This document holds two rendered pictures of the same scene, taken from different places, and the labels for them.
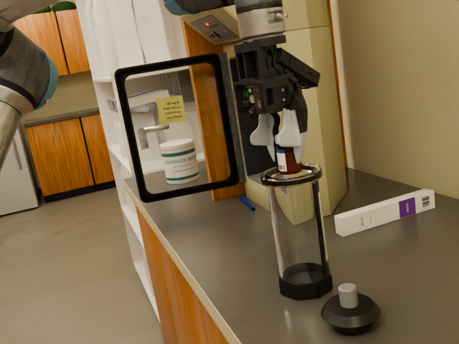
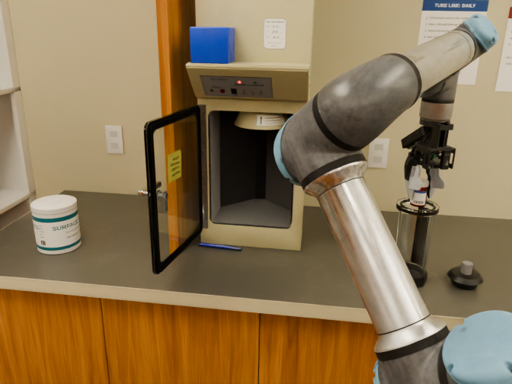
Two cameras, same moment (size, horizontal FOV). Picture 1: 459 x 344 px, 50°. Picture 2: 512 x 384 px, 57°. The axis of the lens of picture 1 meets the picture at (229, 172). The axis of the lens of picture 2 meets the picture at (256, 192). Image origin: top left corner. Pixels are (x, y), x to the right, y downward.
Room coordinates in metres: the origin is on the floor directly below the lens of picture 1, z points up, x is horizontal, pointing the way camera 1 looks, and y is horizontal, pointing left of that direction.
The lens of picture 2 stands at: (0.73, 1.14, 1.61)
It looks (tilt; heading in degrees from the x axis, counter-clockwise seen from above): 19 degrees down; 295
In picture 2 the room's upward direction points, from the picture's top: 1 degrees clockwise
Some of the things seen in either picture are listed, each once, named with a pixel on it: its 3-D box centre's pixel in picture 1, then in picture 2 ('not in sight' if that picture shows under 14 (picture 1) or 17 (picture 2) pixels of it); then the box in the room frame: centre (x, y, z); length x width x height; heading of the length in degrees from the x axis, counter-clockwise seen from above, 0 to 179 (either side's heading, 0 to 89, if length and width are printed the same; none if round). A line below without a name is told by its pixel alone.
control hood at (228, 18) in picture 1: (218, 22); (249, 82); (1.31, -0.03, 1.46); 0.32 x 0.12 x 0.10; 17
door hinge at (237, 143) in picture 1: (233, 119); (202, 169); (1.46, -0.04, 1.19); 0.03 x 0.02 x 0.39; 17
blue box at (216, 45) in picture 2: not in sight; (212, 44); (1.40, 0.00, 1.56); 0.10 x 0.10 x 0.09; 17
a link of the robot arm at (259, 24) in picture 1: (263, 25); (436, 110); (0.83, -0.09, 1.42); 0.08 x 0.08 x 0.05
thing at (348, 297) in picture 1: (349, 305); (465, 273); (0.70, -0.15, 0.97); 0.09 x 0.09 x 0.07
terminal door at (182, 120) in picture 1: (179, 129); (177, 185); (1.44, 0.13, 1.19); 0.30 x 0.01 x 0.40; 98
